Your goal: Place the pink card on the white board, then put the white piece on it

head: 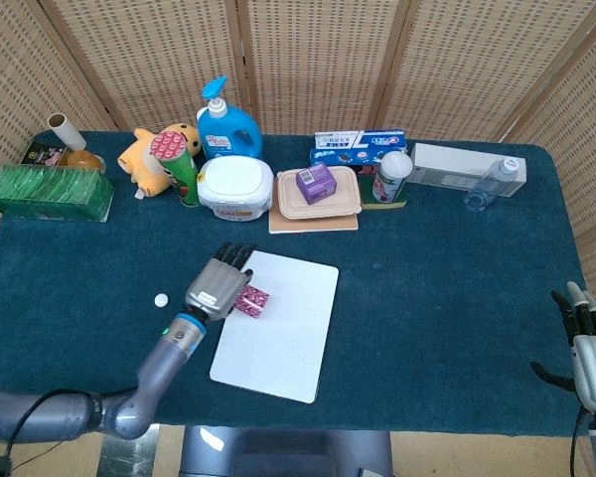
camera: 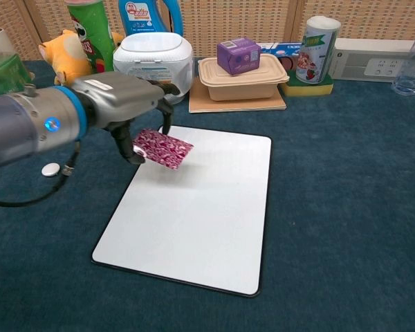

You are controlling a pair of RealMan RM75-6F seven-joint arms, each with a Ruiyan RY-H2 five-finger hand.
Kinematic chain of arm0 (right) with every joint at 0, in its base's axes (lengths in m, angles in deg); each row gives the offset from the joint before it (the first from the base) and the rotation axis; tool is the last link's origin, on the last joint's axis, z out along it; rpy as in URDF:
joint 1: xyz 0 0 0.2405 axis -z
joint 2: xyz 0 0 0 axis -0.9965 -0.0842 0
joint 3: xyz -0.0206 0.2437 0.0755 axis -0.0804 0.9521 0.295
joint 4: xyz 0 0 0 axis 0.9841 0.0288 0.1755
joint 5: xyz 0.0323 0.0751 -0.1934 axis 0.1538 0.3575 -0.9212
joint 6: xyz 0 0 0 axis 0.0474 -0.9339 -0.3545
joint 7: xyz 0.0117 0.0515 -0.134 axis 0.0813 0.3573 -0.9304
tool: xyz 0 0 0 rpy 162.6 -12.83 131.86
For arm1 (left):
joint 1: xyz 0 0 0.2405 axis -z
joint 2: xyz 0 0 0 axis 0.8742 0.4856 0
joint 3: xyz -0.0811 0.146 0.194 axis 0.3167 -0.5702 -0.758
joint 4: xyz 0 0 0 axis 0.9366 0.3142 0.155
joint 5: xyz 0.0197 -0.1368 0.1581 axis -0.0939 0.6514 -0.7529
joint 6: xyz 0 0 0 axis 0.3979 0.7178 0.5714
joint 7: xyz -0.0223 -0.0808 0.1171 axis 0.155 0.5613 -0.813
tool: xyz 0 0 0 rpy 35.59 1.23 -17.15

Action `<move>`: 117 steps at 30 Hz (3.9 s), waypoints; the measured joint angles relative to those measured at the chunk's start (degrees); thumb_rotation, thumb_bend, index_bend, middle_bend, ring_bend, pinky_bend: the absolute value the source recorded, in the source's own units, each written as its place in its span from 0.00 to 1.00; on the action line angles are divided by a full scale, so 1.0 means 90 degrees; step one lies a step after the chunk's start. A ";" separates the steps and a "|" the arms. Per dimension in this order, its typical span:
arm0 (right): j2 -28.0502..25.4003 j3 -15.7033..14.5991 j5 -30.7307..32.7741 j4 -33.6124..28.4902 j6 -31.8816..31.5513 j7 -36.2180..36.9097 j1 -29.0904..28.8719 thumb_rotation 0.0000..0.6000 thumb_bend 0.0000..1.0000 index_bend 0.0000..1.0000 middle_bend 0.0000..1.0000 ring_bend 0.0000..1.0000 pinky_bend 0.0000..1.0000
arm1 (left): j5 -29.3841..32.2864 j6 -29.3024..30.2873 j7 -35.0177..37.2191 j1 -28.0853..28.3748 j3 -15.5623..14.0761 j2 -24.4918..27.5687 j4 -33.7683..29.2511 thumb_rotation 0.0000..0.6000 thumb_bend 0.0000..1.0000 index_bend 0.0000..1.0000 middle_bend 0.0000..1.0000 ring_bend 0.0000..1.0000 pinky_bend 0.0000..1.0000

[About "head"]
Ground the beige lidded lunch box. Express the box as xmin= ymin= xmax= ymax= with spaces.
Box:
xmin=276 ymin=166 xmax=364 ymax=221

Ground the blue white toothpaste box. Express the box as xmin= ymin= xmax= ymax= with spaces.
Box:
xmin=310 ymin=128 xmax=408 ymax=173

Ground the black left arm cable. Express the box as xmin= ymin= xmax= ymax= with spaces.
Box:
xmin=2 ymin=387 xmax=140 ymax=477

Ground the white wet wipes box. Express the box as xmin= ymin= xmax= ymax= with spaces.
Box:
xmin=197 ymin=157 xmax=274 ymax=223

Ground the yellow green sponge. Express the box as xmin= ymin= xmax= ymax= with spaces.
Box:
xmin=360 ymin=173 xmax=408 ymax=211

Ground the white rectangular board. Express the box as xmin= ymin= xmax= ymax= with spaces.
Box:
xmin=209 ymin=249 xmax=341 ymax=405

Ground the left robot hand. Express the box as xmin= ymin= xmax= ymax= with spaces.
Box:
xmin=184 ymin=241 xmax=258 ymax=320

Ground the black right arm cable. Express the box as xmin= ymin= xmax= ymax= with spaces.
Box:
xmin=569 ymin=410 xmax=587 ymax=477

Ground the white power strip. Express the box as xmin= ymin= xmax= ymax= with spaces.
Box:
xmin=407 ymin=142 xmax=527 ymax=199

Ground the woven bamboo folding screen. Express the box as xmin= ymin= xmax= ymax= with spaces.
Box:
xmin=0 ymin=0 xmax=596 ymax=304

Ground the green Pringles can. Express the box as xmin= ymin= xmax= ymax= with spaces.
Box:
xmin=149 ymin=131 xmax=202 ymax=208

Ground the blue detergent bottle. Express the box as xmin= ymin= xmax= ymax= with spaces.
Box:
xmin=196 ymin=75 xmax=265 ymax=163

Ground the cardboard tube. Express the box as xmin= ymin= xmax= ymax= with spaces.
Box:
xmin=47 ymin=112 xmax=87 ymax=152

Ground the wooden cutting board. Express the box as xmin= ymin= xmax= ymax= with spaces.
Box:
xmin=268 ymin=198 xmax=360 ymax=235

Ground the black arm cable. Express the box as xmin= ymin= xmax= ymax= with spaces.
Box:
xmin=2 ymin=387 xmax=140 ymax=477
xmin=569 ymin=410 xmax=587 ymax=477

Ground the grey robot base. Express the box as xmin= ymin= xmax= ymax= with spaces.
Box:
xmin=178 ymin=425 xmax=394 ymax=477

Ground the dark labelled box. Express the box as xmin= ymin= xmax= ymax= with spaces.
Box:
xmin=21 ymin=141 xmax=74 ymax=168

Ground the clear plastic water bottle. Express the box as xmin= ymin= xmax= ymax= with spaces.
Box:
xmin=463 ymin=157 xmax=521 ymax=213

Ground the green tea box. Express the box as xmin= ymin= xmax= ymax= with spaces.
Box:
xmin=0 ymin=164 xmax=116 ymax=223

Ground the teal table cloth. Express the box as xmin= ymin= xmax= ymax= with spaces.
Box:
xmin=0 ymin=129 xmax=592 ymax=439

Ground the white can strawberry print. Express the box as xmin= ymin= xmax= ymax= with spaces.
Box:
xmin=372 ymin=150 xmax=412 ymax=204

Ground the yellow plush toy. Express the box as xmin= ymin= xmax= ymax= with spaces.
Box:
xmin=117 ymin=122 xmax=201 ymax=199

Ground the purple small carton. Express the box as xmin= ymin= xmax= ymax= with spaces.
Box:
xmin=295 ymin=164 xmax=339 ymax=205

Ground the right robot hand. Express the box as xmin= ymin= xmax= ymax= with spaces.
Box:
xmin=529 ymin=280 xmax=596 ymax=413

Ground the magenta patterned packet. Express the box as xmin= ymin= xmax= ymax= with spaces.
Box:
xmin=233 ymin=283 xmax=271 ymax=318

